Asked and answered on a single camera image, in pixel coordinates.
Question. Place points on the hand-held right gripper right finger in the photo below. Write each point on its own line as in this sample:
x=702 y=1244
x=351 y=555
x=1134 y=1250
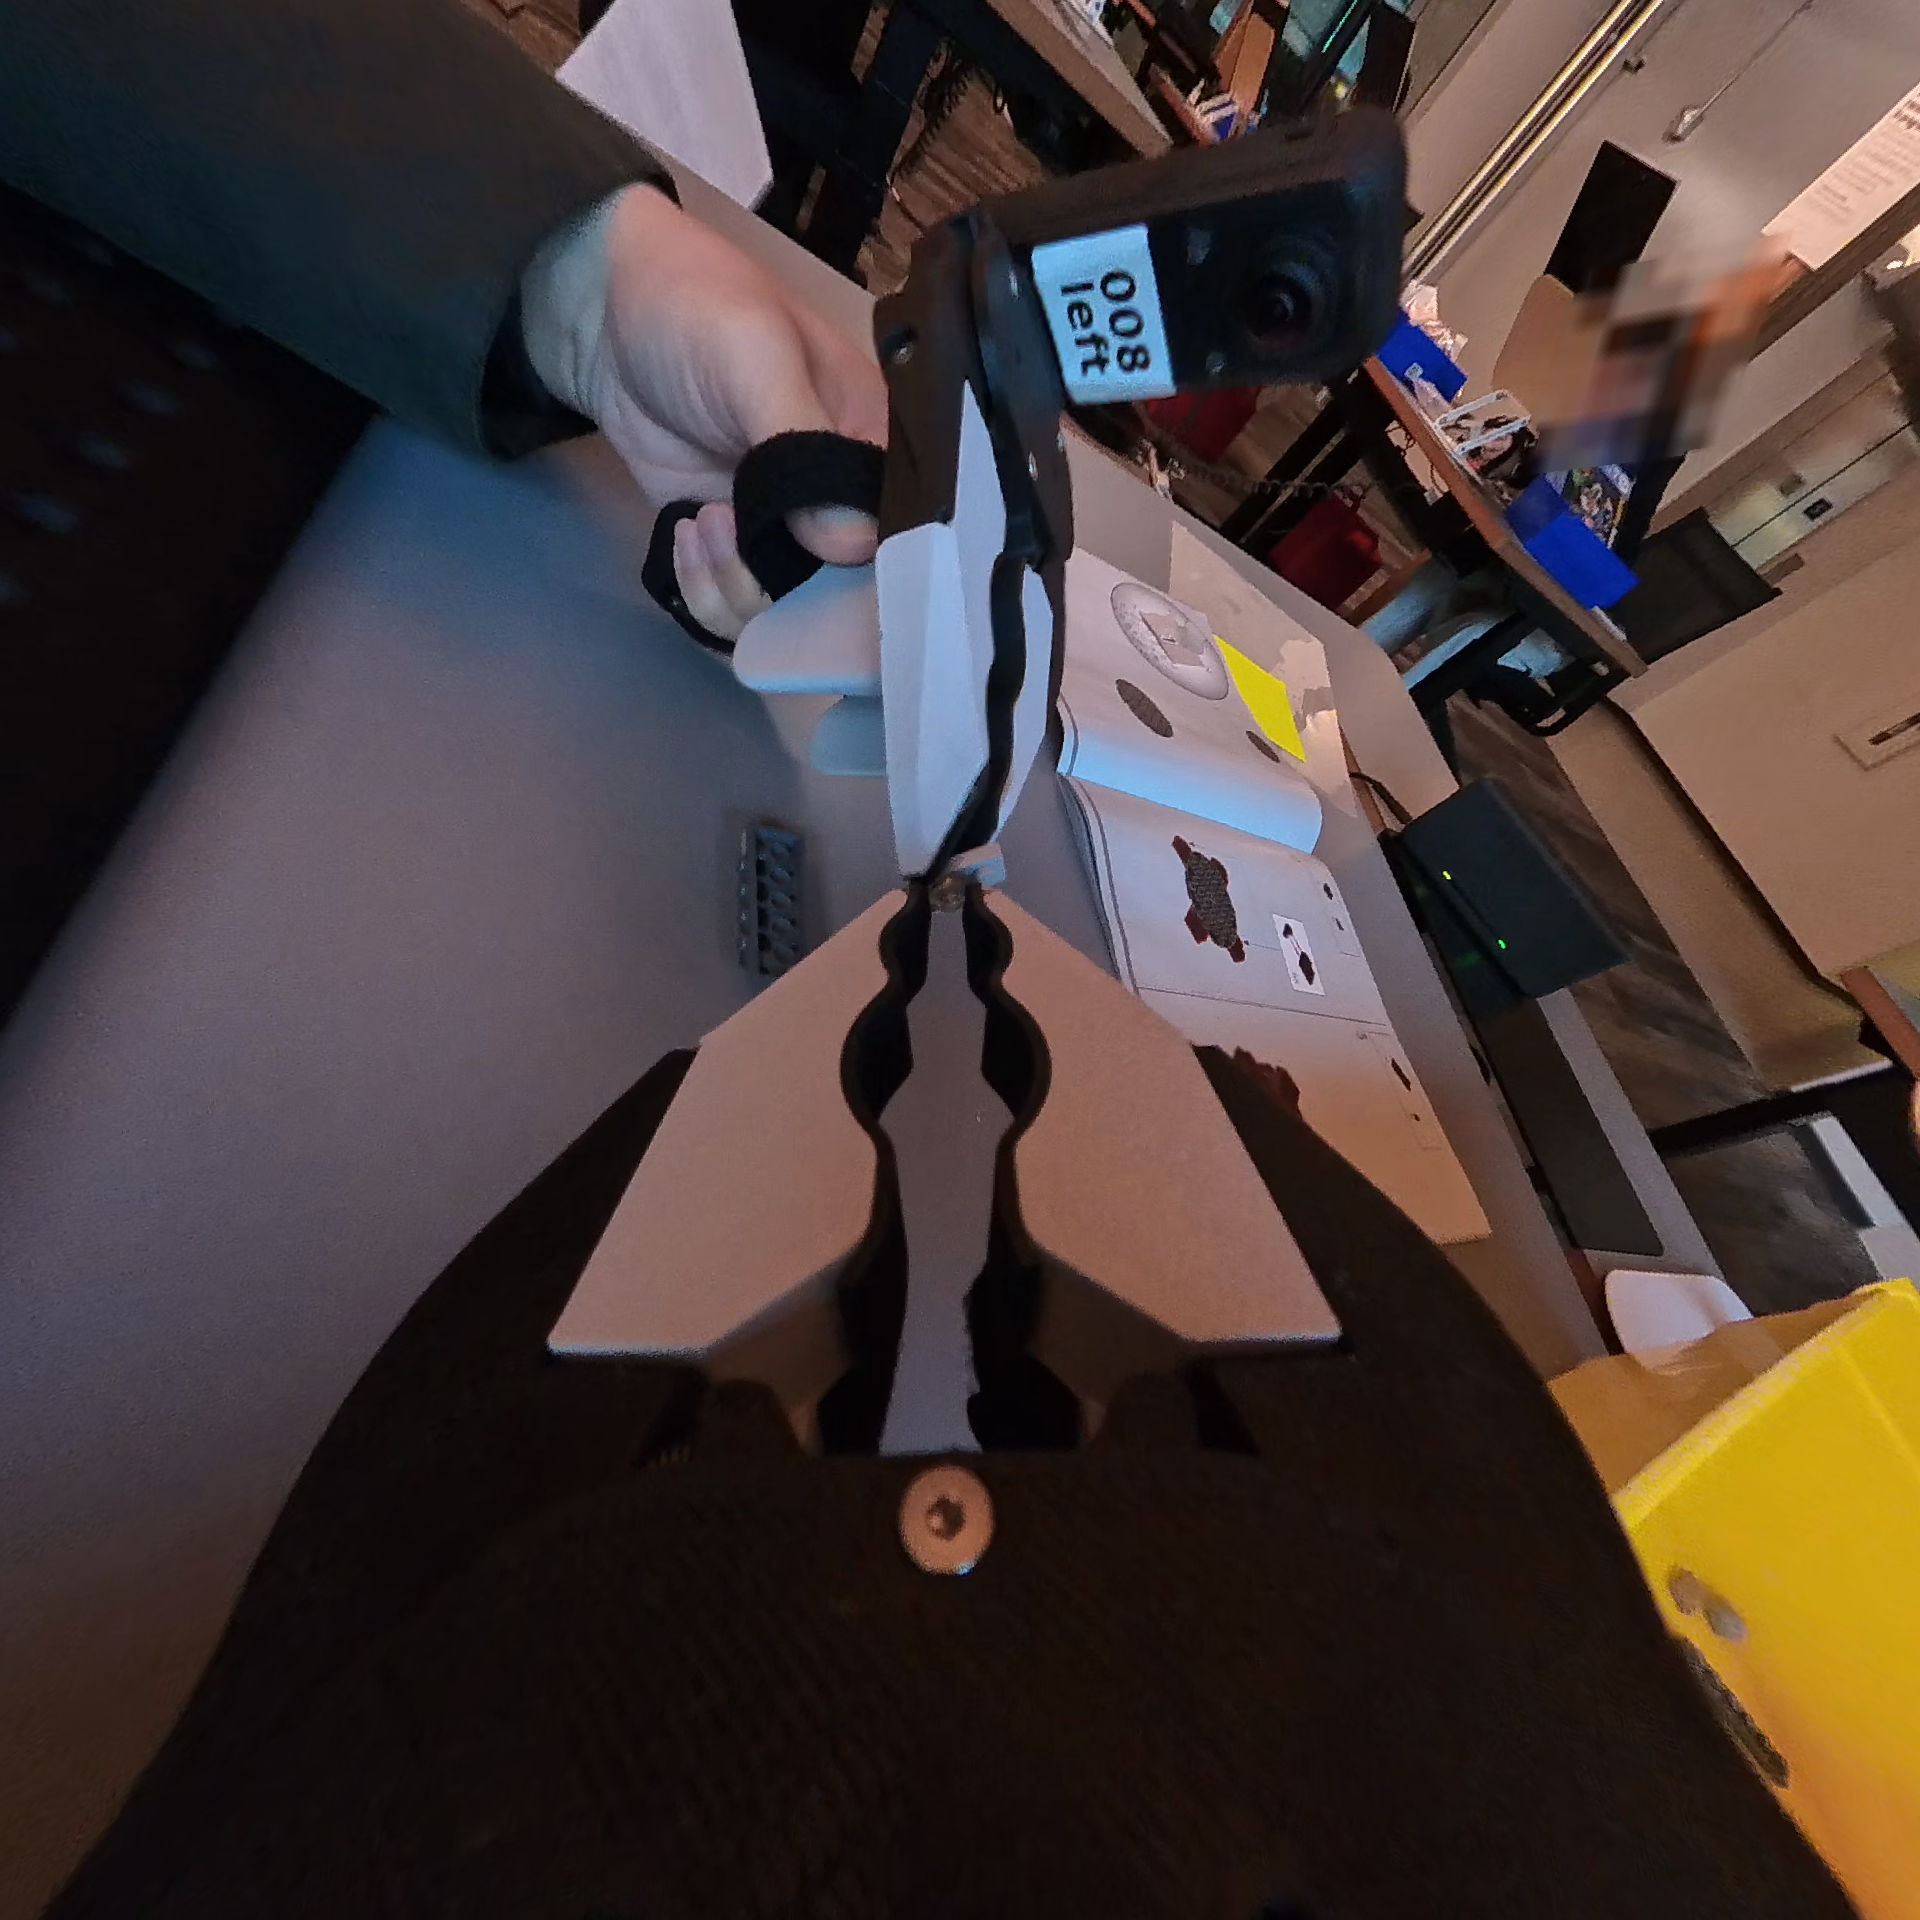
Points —
x=1156 y=1202

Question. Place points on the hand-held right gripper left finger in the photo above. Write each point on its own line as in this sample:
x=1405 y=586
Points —
x=720 y=1202

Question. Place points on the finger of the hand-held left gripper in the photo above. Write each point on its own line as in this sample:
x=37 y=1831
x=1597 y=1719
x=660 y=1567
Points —
x=938 y=676
x=1013 y=692

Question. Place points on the small grey bracket brick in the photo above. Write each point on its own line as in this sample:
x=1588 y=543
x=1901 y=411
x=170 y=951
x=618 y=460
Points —
x=962 y=886

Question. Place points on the long grey studded plate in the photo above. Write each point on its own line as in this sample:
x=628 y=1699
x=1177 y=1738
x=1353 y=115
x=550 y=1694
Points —
x=772 y=901

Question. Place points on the yellow plastic bin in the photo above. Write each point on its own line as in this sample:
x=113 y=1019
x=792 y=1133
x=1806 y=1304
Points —
x=1800 y=1500

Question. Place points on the person's left forearm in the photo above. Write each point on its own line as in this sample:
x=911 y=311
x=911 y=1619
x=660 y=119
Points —
x=300 y=196

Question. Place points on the grey desk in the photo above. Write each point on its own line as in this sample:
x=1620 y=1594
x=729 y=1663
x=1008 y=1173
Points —
x=376 y=901

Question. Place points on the person's left hand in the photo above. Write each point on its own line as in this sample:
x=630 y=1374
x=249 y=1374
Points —
x=674 y=360

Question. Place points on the open instruction booklet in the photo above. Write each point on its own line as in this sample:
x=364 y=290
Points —
x=1350 y=1096

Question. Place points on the yellow sticky note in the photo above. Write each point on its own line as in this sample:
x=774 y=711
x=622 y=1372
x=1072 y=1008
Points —
x=1261 y=699

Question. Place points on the white paper sheet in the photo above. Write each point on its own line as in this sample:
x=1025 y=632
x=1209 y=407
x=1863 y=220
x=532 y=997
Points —
x=1319 y=676

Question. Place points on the medium red bin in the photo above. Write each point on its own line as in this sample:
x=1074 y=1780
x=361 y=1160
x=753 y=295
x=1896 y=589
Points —
x=1329 y=556

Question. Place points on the black device with green lights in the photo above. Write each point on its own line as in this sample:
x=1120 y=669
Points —
x=1501 y=886

